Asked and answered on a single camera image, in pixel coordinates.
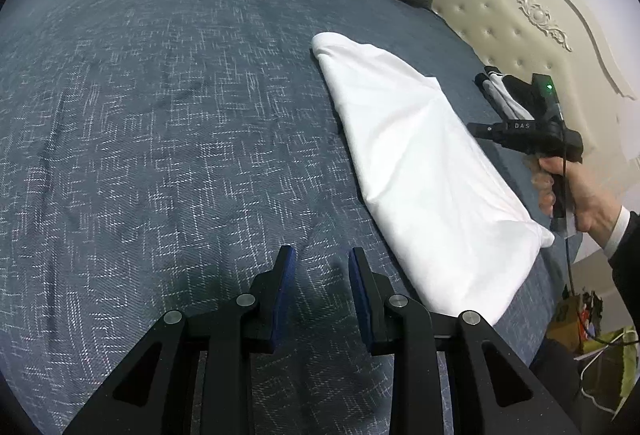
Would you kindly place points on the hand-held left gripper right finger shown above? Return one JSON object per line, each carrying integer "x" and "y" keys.
{"x": 360, "y": 300}

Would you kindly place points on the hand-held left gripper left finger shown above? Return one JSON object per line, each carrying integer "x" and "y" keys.
{"x": 285, "y": 295}

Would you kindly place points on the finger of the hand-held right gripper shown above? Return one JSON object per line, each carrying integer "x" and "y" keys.
{"x": 500, "y": 133}

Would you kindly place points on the white long-sleeve shirt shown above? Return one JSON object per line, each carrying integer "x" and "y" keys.
{"x": 425, "y": 165}

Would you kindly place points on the person's right forearm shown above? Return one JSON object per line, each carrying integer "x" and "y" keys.
{"x": 625, "y": 265}

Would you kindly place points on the person's right hand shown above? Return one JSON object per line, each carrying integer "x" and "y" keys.
{"x": 592, "y": 200}

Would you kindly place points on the black and white garment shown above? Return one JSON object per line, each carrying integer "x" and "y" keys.
{"x": 497, "y": 90}

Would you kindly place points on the cream tufted headboard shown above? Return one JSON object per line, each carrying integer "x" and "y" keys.
{"x": 500, "y": 15}

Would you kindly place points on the brown cardboard box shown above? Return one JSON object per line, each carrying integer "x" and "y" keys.
{"x": 565, "y": 322}

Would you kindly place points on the green plastic bag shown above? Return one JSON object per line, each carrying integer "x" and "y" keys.
{"x": 622, "y": 365}

